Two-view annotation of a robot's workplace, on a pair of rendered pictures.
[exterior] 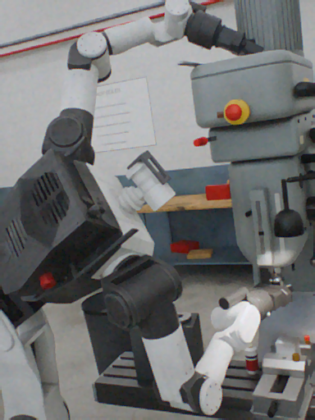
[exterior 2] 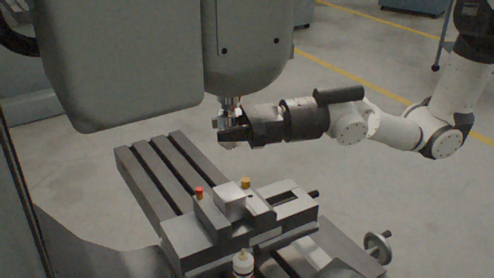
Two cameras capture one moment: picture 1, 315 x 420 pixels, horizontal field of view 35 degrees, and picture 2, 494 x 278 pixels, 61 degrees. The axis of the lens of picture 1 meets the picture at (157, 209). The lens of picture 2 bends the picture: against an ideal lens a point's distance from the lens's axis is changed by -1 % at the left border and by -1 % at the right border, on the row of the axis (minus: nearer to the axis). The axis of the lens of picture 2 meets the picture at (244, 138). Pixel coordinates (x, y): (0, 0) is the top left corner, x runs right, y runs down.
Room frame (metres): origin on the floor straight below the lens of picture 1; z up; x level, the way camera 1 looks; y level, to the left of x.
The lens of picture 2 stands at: (2.01, 0.08, 1.62)
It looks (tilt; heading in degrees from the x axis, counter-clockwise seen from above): 31 degrees down; 213
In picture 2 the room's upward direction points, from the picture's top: straight up
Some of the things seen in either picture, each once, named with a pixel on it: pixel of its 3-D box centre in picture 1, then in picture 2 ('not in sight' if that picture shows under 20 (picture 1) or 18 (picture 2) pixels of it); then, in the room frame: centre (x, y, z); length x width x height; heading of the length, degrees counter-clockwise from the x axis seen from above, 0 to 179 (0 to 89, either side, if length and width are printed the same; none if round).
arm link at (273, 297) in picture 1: (262, 301); (275, 123); (1.35, -0.26, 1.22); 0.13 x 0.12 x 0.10; 46
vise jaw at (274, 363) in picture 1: (285, 364); (251, 201); (1.36, -0.31, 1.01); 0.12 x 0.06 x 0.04; 61
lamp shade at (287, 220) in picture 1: (288, 221); not in sight; (1.18, -0.31, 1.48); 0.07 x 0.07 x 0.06
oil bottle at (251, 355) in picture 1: (251, 356); (243, 269); (1.51, -0.23, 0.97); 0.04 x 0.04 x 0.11
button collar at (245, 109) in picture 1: (236, 111); not in sight; (1.21, -0.22, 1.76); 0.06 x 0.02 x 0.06; 64
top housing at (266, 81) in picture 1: (257, 91); not in sight; (1.43, -0.33, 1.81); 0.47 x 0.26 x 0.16; 154
